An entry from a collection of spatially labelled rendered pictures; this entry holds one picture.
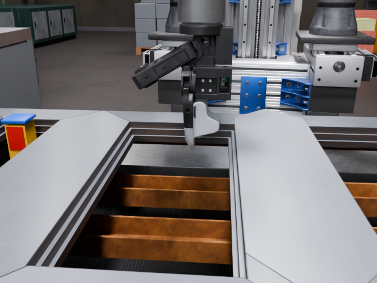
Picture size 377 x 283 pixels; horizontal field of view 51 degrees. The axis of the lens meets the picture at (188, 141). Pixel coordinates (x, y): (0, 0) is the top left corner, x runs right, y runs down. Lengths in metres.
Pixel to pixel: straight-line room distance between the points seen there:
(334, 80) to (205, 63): 0.68
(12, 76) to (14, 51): 0.08
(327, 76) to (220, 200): 0.53
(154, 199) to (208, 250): 0.24
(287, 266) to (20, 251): 0.33
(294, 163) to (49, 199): 0.45
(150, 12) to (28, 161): 7.10
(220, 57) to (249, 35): 0.84
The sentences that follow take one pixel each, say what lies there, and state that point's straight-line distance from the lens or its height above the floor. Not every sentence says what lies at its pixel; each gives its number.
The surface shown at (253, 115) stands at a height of 0.86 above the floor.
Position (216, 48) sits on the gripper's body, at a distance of 0.64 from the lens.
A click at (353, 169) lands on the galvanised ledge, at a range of 1.26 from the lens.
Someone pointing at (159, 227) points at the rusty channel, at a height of 0.70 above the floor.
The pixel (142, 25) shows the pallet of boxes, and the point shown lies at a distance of 7.88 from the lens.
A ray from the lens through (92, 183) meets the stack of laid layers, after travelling 0.73.
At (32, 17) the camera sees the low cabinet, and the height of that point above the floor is 0.64.
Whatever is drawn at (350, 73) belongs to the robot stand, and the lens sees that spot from 1.26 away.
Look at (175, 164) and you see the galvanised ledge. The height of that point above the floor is 0.68.
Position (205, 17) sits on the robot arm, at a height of 1.14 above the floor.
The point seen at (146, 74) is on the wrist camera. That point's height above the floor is 1.05.
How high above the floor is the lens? 1.17
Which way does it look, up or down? 21 degrees down
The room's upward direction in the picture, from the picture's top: straight up
